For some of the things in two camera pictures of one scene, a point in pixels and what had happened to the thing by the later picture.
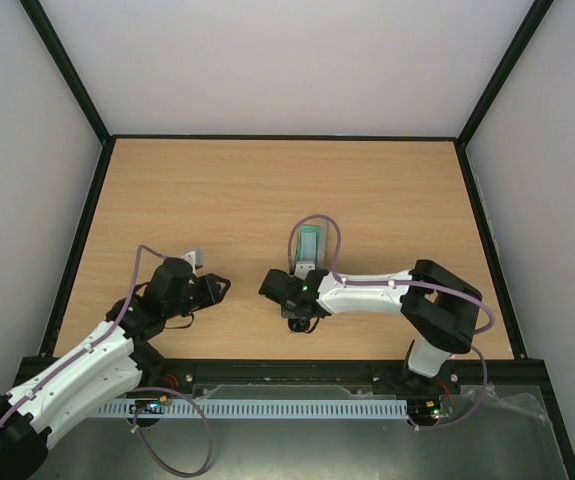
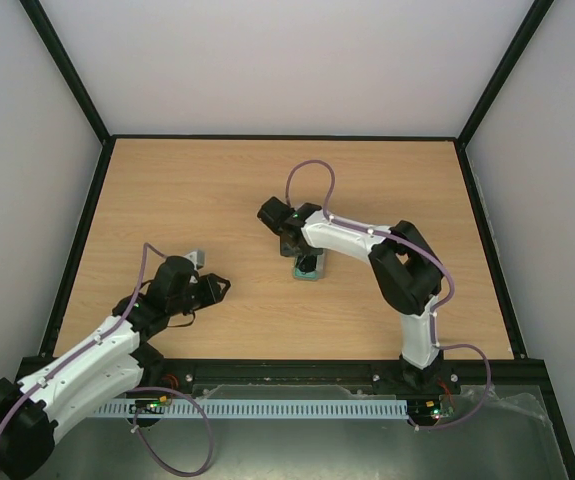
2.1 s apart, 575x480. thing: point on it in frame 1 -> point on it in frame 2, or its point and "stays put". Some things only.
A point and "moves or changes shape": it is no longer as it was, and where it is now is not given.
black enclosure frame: (541, 372) stays put
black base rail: (170, 373) stays put
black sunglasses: (301, 324) moves or changes shape
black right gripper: (302, 310) -> (302, 253)
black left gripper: (212, 288) stays put
